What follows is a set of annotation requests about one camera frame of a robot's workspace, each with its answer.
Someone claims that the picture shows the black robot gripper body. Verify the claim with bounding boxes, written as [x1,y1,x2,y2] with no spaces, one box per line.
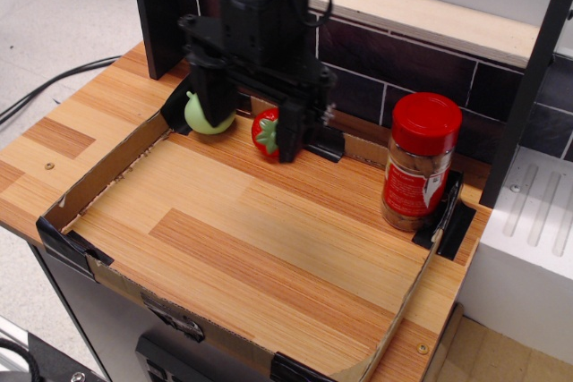
[179,0,334,109]

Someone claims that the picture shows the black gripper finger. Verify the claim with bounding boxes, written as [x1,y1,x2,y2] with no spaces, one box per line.
[277,98,319,163]
[190,64,237,127]

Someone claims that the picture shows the red lidded spice bottle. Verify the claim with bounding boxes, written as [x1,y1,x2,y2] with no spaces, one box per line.
[382,92,462,232]

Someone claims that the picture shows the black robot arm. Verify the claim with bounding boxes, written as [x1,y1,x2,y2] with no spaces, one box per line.
[179,0,345,163]

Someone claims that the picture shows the taped cardboard fence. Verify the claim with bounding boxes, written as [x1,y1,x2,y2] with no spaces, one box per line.
[38,115,467,381]

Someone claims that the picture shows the red toy tomato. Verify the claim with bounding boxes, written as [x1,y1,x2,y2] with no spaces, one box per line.
[251,107,279,157]

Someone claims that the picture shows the green toy apple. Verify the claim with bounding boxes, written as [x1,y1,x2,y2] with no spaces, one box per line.
[184,91,236,135]

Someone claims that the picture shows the black panel under table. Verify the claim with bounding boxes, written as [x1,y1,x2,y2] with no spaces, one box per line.
[135,335,254,381]

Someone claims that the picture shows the white drainboard unit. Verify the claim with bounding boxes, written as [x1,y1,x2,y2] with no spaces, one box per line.
[459,148,572,362]

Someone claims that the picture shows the black floor cables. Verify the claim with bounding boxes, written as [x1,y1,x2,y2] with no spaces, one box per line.
[0,55,122,125]

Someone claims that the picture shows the black base with cable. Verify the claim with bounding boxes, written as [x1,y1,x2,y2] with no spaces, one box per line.
[1,335,105,381]

